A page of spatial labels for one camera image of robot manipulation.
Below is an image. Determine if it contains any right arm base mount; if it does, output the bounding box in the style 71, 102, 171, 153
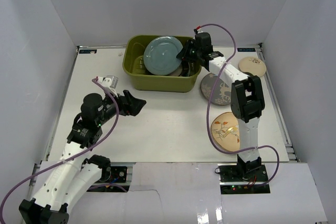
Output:
214, 165, 270, 195

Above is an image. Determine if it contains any blue-grey ceramic plate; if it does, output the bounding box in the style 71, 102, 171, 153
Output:
143, 36, 183, 76

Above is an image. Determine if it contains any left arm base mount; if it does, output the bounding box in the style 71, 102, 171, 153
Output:
88, 166, 130, 193

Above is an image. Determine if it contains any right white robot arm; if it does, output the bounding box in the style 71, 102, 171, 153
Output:
177, 30, 265, 182

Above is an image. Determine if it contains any right blue label sticker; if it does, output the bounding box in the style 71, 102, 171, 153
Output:
237, 48, 256, 52

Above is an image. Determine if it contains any blue label sticker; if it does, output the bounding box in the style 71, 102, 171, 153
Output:
237, 48, 256, 52
78, 49, 97, 54

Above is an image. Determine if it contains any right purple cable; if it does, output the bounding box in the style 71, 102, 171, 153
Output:
195, 23, 280, 185

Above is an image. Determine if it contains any small cream floral plate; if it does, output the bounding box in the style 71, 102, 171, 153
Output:
238, 57, 267, 77

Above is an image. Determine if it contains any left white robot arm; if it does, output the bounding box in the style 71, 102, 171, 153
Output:
19, 90, 146, 223

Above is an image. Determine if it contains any grey reindeer plate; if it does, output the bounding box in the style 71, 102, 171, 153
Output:
200, 73, 231, 106

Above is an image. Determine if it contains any olive green plastic bin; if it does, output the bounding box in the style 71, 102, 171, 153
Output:
122, 35, 202, 92

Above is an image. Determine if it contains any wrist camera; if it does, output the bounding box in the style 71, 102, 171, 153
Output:
97, 75, 119, 96
194, 26, 203, 38

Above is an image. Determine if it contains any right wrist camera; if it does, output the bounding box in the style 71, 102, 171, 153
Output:
194, 26, 203, 38

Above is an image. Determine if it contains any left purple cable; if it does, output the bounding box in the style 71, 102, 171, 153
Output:
0, 77, 121, 218

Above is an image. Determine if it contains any purple cable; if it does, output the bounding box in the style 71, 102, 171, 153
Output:
195, 23, 280, 185
0, 77, 121, 218

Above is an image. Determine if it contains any cream bird pattern plate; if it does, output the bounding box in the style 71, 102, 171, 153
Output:
211, 112, 240, 152

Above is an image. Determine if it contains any left blue label sticker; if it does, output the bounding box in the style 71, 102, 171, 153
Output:
78, 49, 97, 54

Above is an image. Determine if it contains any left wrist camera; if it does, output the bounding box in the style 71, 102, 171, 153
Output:
97, 75, 119, 96

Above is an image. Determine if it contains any dark rimmed cream plate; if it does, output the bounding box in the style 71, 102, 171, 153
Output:
168, 61, 193, 77

